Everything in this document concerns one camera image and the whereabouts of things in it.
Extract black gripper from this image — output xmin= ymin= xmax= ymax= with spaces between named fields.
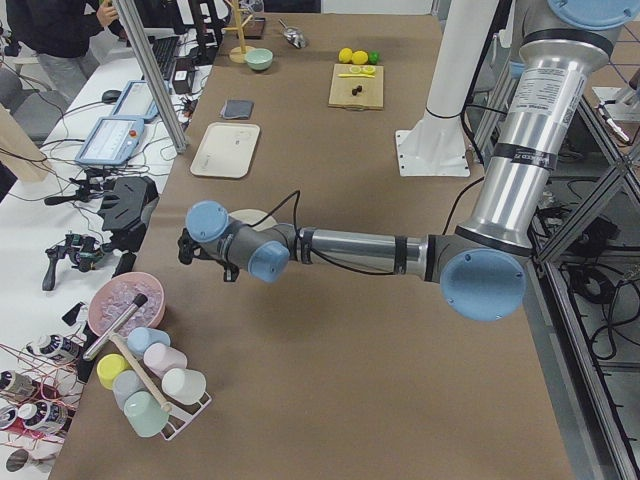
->
xmin=177 ymin=228 xmax=238 ymax=282

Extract cream round plate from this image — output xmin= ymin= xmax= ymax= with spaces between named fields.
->
xmin=229 ymin=209 xmax=278 ymax=231

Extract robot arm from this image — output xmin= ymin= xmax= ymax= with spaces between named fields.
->
xmin=178 ymin=1 xmax=639 ymax=321

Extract cream rectangular tray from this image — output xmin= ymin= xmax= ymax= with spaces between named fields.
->
xmin=190 ymin=122 xmax=261 ymax=179

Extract metal muddler tool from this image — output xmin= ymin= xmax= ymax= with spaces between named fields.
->
xmin=82 ymin=293 xmax=148 ymax=361

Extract pink cup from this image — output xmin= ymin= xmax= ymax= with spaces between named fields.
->
xmin=143 ymin=342 xmax=188 ymax=378

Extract light blue cup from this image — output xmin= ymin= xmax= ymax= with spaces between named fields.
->
xmin=126 ymin=327 xmax=171 ymax=359

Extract white cup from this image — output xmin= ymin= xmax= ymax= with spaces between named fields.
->
xmin=161 ymin=368 xmax=206 ymax=405

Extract pink bowl with ice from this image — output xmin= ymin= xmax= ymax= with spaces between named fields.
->
xmin=88 ymin=272 xmax=165 ymax=336

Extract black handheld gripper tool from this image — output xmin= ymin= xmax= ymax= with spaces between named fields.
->
xmin=42 ymin=233 xmax=113 ymax=291

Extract white cup rack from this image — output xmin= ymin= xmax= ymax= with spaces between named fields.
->
xmin=107 ymin=333 xmax=213 ymax=442

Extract grey cup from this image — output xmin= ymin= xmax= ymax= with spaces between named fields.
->
xmin=112 ymin=370 xmax=147 ymax=411

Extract yellow cup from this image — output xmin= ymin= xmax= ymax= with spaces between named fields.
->
xmin=96 ymin=353 xmax=131 ymax=390

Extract grey folded cloth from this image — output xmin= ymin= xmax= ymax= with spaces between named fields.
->
xmin=220 ymin=99 xmax=254 ymax=120

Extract mint green cup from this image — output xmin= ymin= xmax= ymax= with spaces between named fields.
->
xmin=123 ymin=391 xmax=169 ymax=438

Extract teach pendant near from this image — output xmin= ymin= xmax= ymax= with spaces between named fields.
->
xmin=75 ymin=115 xmax=145 ymax=167

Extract teach pendant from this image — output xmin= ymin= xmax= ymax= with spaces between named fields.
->
xmin=75 ymin=115 xmax=145 ymax=167
xmin=111 ymin=80 xmax=158 ymax=123

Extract teach pendant far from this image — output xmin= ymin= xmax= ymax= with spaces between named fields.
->
xmin=111 ymin=80 xmax=158 ymax=123

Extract black computer mouse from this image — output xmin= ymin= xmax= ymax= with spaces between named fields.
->
xmin=101 ymin=89 xmax=122 ymax=105

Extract mint green bowl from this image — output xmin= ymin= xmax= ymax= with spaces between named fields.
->
xmin=244 ymin=48 xmax=274 ymax=72

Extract wooden cup stand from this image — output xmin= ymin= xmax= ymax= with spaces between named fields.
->
xmin=223 ymin=0 xmax=254 ymax=64

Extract wooden cutting board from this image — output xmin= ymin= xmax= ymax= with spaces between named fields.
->
xmin=328 ymin=64 xmax=384 ymax=110

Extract black keyboard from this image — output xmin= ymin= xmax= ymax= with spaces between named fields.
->
xmin=151 ymin=36 xmax=180 ymax=81

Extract metal scoop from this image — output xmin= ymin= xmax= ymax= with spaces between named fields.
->
xmin=278 ymin=19 xmax=308 ymax=49

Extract yellow lemon near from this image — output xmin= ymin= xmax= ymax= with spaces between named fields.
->
xmin=338 ymin=47 xmax=353 ymax=64

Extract yellow lemon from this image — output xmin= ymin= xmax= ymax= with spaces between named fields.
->
xmin=350 ymin=50 xmax=369 ymax=65
xmin=338 ymin=47 xmax=353 ymax=64

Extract yellow lemon far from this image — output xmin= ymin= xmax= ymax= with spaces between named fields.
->
xmin=350 ymin=50 xmax=369 ymax=65

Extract green lime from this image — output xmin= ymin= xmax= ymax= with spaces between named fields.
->
xmin=368 ymin=51 xmax=380 ymax=65

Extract person in dark clothes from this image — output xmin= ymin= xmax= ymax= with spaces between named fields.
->
xmin=6 ymin=0 xmax=127 ymax=103

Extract bottles in wire basket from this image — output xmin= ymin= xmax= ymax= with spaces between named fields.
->
xmin=1 ymin=344 xmax=83 ymax=443

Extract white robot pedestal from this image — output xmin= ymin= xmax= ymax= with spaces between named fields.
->
xmin=395 ymin=0 xmax=511 ymax=177

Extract aluminium frame post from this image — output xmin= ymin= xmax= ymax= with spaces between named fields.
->
xmin=113 ymin=0 xmax=187 ymax=154

